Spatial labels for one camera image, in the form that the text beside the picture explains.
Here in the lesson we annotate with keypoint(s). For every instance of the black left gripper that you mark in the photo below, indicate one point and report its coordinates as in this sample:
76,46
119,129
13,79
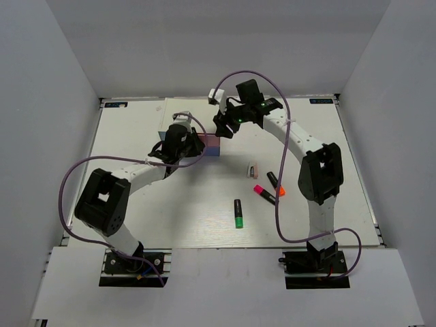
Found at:
198,145

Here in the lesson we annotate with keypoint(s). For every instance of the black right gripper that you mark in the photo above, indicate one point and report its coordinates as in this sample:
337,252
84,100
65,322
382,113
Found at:
222,120

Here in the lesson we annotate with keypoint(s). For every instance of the pink drawer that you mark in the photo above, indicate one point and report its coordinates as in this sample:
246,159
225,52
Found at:
210,140

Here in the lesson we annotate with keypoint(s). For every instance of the light blue drawer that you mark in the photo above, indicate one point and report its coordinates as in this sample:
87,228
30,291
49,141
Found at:
162,135

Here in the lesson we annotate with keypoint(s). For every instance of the orange highlighter black body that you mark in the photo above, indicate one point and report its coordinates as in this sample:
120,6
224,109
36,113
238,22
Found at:
274,182

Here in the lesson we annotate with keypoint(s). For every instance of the green highlighter black body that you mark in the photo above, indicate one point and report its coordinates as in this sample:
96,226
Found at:
238,214

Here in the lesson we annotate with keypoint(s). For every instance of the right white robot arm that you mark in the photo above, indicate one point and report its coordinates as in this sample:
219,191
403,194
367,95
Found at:
321,168

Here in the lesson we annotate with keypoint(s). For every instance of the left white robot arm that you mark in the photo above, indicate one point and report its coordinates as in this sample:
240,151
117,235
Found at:
102,204

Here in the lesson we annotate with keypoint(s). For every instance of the dark blue drawer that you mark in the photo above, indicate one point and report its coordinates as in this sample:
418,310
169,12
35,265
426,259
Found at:
211,151

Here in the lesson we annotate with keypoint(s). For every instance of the white drawer organizer cabinet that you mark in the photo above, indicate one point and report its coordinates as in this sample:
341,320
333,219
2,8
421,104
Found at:
199,108

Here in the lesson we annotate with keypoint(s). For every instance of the pink highlighter black body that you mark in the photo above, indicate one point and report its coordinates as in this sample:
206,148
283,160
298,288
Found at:
264,194

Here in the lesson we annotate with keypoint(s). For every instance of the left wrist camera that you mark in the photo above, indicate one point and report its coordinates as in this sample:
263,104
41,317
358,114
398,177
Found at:
183,119

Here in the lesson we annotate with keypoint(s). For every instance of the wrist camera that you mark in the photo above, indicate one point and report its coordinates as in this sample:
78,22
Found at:
217,97
183,119

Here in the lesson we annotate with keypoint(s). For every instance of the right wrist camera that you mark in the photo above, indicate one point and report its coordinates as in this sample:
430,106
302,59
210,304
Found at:
217,97

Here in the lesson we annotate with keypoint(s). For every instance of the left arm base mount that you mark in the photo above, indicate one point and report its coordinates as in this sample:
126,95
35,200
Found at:
119,272

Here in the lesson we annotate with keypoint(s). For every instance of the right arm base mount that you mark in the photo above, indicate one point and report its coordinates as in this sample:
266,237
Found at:
300,274

